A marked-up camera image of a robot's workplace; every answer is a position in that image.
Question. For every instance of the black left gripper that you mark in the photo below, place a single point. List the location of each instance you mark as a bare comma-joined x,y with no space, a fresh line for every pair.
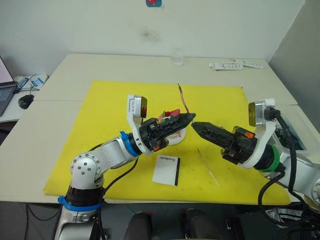
152,135

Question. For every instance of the clear plastic cup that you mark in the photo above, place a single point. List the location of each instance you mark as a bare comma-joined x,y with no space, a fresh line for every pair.
178,58

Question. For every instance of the black computer mouse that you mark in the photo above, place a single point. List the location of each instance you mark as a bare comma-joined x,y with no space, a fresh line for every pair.
25,101

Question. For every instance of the blue white packet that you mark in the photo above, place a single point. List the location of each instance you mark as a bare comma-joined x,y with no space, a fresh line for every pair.
39,80
23,82

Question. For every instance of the dark rounded shape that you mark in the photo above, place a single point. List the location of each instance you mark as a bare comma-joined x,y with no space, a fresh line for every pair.
138,226
200,225

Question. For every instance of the white Handmade matchbox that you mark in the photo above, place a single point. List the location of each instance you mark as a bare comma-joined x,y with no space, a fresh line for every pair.
165,170

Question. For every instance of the grey partition panel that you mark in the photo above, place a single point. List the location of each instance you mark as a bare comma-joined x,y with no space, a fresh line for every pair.
300,45

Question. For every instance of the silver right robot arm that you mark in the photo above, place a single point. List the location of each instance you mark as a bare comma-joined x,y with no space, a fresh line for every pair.
305,170

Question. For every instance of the white side desk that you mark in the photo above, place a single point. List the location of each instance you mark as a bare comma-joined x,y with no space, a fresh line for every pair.
15,113

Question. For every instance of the grey laptop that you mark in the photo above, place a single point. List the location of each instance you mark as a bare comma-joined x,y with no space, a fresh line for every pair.
6,92

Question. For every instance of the blue red wall sticker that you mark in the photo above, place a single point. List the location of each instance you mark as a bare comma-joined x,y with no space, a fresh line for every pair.
153,3

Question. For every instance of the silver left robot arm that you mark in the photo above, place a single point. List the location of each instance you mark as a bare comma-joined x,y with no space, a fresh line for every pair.
85,165

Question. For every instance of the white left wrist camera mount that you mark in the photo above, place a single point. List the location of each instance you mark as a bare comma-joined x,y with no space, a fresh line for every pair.
133,106

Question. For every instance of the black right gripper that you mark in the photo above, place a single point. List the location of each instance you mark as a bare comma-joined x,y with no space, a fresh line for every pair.
238,147

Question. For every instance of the yellow foam mat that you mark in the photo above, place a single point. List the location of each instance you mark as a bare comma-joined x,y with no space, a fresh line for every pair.
100,112

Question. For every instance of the thin candle with white spike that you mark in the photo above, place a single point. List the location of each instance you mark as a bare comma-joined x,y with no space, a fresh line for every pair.
207,164

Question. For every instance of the white round plate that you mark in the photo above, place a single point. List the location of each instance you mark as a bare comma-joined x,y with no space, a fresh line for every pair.
181,139

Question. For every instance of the white printed paper strip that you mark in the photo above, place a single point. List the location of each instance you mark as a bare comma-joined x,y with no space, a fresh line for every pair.
226,66
250,64

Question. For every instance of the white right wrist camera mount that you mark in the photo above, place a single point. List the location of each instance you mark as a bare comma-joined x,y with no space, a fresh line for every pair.
261,112

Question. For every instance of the box of black parts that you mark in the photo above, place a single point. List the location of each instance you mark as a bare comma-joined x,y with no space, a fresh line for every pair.
291,136

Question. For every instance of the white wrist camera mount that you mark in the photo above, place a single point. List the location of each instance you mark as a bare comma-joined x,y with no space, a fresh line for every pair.
133,106
261,112

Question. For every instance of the pink glazed fruit cake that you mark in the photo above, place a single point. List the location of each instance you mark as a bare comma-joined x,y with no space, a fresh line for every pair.
173,112

